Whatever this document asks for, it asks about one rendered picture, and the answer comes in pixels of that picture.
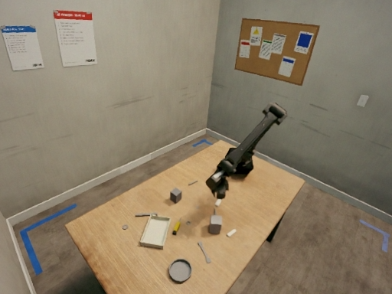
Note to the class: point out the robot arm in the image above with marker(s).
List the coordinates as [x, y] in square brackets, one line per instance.
[226, 167]

